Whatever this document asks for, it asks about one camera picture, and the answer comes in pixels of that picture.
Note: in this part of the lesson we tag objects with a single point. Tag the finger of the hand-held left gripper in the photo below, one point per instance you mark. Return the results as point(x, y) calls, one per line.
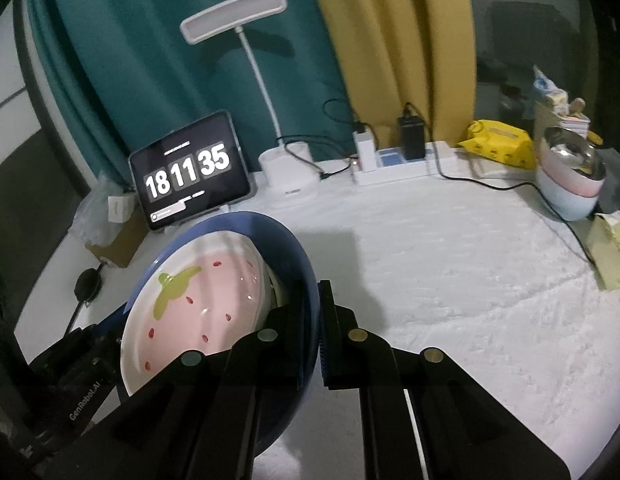
point(107, 332)

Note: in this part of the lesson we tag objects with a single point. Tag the grey cloth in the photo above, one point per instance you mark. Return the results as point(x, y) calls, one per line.
point(614, 180)

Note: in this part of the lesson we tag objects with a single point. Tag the white desk lamp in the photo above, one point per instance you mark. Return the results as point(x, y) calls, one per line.
point(290, 180)

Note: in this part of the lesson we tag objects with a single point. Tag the crumpled yellow cloth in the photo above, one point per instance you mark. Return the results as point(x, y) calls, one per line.
point(612, 255)

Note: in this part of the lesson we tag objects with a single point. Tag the white charger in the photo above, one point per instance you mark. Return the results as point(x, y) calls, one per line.
point(365, 152)

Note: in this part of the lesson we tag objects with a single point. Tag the pink bowl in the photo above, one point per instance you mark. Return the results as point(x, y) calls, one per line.
point(569, 187)

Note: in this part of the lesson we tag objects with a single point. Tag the small white box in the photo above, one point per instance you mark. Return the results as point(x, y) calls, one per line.
point(121, 210)

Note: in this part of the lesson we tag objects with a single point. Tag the tablet showing clock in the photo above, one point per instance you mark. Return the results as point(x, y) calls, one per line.
point(190, 170)

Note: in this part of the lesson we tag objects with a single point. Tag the yellow curtain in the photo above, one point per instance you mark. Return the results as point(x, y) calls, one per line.
point(389, 35)

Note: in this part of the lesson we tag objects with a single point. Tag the clear plastic bag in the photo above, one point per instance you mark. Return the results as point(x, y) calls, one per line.
point(92, 210)

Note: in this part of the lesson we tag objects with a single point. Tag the clear tablet stand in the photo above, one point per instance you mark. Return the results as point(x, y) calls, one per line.
point(222, 207)

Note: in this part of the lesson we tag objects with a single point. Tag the strawberry print bowl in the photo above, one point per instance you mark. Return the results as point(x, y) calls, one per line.
point(200, 300)

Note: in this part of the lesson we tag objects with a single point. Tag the yellow wipes pack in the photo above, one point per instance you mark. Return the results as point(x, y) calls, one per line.
point(497, 145)

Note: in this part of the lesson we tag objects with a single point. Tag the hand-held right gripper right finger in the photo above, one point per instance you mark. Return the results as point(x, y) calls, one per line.
point(326, 345)

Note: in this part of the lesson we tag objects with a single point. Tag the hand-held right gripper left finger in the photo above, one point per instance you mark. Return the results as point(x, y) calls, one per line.
point(285, 355)

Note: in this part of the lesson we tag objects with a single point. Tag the white power strip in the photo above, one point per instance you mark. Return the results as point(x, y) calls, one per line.
point(404, 170)

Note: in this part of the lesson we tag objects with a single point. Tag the teal curtain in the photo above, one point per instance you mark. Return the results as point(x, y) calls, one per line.
point(140, 60)

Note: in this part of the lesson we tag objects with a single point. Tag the cardboard box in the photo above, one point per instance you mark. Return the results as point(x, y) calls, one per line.
point(122, 245)

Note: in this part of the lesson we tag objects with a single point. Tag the light blue bowl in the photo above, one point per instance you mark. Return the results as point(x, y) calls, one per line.
point(564, 207)

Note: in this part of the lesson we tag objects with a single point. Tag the black charger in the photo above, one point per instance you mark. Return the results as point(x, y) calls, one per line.
point(411, 137)

